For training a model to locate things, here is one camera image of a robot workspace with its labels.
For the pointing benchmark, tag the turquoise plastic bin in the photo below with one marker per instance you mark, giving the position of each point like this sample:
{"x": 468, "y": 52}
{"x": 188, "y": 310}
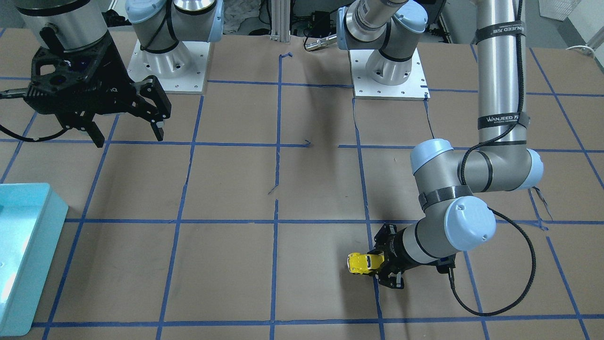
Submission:
{"x": 31, "y": 220}

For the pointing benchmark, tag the yellow beetle toy car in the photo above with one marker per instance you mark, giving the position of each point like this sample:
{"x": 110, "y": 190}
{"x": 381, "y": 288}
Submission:
{"x": 356, "y": 263}

